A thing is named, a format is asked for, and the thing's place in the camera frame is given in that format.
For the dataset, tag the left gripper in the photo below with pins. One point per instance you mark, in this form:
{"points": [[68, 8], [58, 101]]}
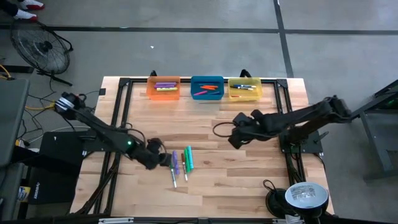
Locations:
{"points": [[149, 160]]}

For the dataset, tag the pink marker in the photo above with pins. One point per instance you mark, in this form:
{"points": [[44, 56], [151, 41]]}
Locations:
{"points": [[200, 92]]}

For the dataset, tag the yellow translucent plastic bin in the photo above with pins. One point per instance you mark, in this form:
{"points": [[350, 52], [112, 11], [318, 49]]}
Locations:
{"points": [[248, 93]]}

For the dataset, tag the teal highlighter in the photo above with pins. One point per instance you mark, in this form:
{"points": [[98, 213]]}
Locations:
{"points": [[190, 157]]}

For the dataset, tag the small black square block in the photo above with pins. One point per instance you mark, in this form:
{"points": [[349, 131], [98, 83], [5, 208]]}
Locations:
{"points": [[102, 91]]}

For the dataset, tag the black floor fan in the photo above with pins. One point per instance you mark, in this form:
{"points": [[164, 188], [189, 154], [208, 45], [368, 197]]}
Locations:
{"points": [[45, 46]]}

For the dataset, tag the brown-capped thin white marker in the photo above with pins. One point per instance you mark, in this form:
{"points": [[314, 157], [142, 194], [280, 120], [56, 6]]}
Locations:
{"points": [[184, 165]]}

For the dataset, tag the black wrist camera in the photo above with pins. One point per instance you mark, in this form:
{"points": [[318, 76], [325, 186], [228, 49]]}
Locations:
{"points": [[154, 145], [241, 118]]}

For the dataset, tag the desk lamp with silver head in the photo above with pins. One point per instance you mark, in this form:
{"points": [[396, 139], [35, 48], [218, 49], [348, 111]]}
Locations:
{"points": [[306, 194]]}

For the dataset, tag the grey desk top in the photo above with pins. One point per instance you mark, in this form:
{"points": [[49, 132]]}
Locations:
{"points": [[12, 118]]}

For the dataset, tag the orange translucent plastic bin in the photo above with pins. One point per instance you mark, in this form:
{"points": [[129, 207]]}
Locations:
{"points": [[163, 96]]}

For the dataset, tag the blue-teal marker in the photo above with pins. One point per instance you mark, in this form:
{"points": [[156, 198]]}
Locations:
{"points": [[214, 92]]}

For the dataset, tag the person's leg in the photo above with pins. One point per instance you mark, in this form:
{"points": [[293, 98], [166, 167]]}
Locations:
{"points": [[7, 7]]}

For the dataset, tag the person's foot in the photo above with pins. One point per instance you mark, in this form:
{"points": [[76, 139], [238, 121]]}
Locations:
{"points": [[31, 4], [25, 15]]}

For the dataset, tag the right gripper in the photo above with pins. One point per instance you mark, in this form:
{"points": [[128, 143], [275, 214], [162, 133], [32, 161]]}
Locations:
{"points": [[252, 130]]}

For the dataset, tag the purple highlighter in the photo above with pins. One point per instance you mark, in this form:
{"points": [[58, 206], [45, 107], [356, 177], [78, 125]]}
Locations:
{"points": [[176, 161], [164, 86], [166, 83]]}

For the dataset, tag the black storage box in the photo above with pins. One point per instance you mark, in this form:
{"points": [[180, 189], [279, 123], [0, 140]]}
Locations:
{"points": [[53, 180]]}

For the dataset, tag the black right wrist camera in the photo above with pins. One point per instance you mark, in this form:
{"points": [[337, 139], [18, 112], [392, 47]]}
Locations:
{"points": [[241, 118]]}

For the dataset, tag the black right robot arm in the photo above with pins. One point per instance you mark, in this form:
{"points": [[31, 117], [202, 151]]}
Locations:
{"points": [[304, 116]]}

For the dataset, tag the blue plastic bin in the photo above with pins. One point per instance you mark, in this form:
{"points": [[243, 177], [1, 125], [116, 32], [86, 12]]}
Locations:
{"points": [[206, 81]]}

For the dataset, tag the orange marker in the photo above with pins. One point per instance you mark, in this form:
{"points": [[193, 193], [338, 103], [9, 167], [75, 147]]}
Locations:
{"points": [[210, 86], [207, 88]]}

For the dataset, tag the black table clamp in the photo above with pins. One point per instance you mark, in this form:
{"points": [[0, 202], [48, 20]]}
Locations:
{"points": [[245, 73], [153, 73]]}

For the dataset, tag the black metal stand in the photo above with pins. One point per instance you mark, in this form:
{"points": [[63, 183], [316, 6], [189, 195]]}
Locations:
{"points": [[385, 95]]}

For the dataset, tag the yellow and blue package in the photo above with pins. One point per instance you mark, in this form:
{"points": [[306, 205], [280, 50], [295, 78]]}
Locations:
{"points": [[24, 193]]}

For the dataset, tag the silver bracket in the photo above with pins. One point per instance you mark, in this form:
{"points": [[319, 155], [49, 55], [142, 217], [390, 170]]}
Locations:
{"points": [[115, 220], [280, 221]]}

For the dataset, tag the green highlighter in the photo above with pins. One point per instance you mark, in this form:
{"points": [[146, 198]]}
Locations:
{"points": [[186, 161]]}

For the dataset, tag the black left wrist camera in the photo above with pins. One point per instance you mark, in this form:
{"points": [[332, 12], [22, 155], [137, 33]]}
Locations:
{"points": [[154, 145]]}

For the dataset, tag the black-capped thin white marker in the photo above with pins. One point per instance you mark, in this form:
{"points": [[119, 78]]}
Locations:
{"points": [[241, 88]]}

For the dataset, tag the yellow-green highlighter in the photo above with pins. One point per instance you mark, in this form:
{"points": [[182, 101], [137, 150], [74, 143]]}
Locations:
{"points": [[167, 89]]}

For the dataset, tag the green-capped thin white marker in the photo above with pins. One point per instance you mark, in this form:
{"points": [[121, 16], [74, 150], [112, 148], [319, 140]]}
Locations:
{"points": [[173, 179]]}

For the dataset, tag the black aluminium table frame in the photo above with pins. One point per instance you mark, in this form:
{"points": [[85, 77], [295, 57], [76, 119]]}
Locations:
{"points": [[124, 82]]}

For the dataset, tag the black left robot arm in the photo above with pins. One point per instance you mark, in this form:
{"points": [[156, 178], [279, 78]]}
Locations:
{"points": [[93, 124]]}

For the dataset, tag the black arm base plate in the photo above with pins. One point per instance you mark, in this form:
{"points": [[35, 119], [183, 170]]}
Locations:
{"points": [[93, 145], [311, 146]]}

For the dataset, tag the blue-capped thin white marker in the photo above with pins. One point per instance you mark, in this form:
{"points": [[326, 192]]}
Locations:
{"points": [[245, 86]]}

